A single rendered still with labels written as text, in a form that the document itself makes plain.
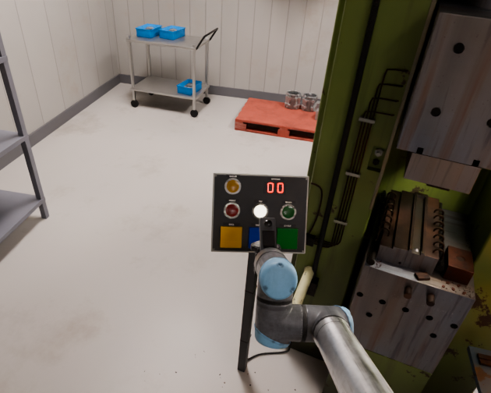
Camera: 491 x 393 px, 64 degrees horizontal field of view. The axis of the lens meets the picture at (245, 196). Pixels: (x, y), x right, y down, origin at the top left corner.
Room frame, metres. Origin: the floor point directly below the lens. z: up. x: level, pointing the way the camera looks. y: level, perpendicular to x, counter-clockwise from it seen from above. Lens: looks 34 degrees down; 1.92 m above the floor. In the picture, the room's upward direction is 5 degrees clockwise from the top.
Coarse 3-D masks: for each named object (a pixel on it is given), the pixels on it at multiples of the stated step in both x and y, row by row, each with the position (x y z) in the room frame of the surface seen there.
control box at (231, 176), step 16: (224, 176) 1.17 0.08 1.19; (240, 176) 1.18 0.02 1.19; (256, 176) 1.18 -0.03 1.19; (272, 176) 1.19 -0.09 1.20; (288, 176) 1.20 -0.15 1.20; (304, 176) 1.20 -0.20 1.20; (224, 192) 1.14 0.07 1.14; (240, 192) 1.15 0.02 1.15; (256, 192) 1.16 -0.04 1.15; (272, 192) 1.16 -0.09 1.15; (288, 192) 1.17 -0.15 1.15; (304, 192) 1.17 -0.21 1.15; (224, 208) 1.11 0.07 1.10; (240, 208) 1.12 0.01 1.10; (272, 208) 1.13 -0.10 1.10; (304, 208) 1.14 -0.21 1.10; (224, 224) 1.09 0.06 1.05; (240, 224) 1.09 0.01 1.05; (256, 224) 1.10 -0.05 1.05; (288, 224) 1.11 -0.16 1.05; (304, 224) 1.12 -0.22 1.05; (304, 240) 1.09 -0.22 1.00
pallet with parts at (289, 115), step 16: (288, 96) 4.56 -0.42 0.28; (304, 96) 4.55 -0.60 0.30; (240, 112) 4.30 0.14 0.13; (256, 112) 4.34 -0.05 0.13; (272, 112) 4.38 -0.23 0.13; (288, 112) 4.42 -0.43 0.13; (304, 112) 4.46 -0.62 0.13; (240, 128) 4.10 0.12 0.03; (288, 128) 4.01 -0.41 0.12; (304, 128) 4.02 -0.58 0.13
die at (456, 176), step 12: (408, 156) 1.20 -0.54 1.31; (420, 156) 1.12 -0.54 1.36; (408, 168) 1.12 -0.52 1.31; (420, 168) 1.11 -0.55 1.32; (432, 168) 1.10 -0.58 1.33; (444, 168) 1.09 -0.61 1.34; (456, 168) 1.08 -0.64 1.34; (468, 168) 1.07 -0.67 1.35; (480, 168) 1.06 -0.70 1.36; (420, 180) 1.11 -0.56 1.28; (432, 180) 1.10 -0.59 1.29; (444, 180) 1.08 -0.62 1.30; (456, 180) 1.07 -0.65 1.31; (468, 180) 1.06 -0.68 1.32; (468, 192) 1.06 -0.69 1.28
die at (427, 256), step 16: (400, 192) 1.50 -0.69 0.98; (416, 192) 1.48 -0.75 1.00; (400, 208) 1.36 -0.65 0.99; (432, 208) 1.37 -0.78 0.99; (384, 224) 1.25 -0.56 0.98; (400, 224) 1.25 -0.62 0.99; (432, 224) 1.26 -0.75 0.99; (384, 240) 1.15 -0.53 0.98; (400, 240) 1.15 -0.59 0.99; (432, 240) 1.16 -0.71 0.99; (384, 256) 1.12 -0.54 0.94; (400, 256) 1.10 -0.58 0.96; (416, 256) 1.08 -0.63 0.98; (432, 256) 1.07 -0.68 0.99; (432, 272) 1.06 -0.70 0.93
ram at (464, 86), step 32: (448, 0) 1.40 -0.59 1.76; (448, 32) 1.13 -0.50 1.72; (480, 32) 1.10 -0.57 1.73; (448, 64) 1.12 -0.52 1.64; (480, 64) 1.09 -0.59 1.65; (416, 96) 1.14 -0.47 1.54; (448, 96) 1.11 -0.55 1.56; (480, 96) 1.08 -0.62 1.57; (416, 128) 1.13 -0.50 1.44; (448, 128) 1.10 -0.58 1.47; (480, 128) 1.07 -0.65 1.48; (448, 160) 1.09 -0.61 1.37; (480, 160) 1.06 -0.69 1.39
